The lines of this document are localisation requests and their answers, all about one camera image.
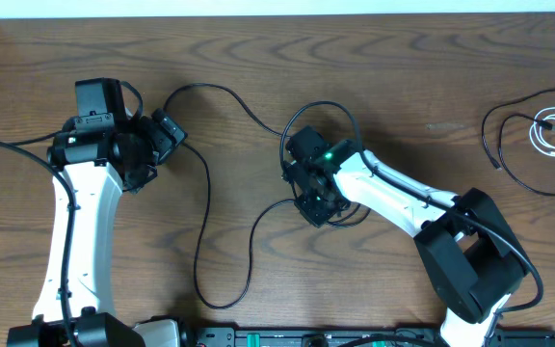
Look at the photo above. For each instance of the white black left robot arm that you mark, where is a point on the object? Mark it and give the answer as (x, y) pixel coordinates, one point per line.
(97, 156)

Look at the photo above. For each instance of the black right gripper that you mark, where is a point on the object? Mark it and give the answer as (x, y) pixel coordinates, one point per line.
(313, 216)

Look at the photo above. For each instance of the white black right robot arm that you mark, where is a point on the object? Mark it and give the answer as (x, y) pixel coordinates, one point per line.
(471, 256)

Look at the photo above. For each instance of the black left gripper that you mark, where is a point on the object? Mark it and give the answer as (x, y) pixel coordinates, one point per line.
(167, 139)

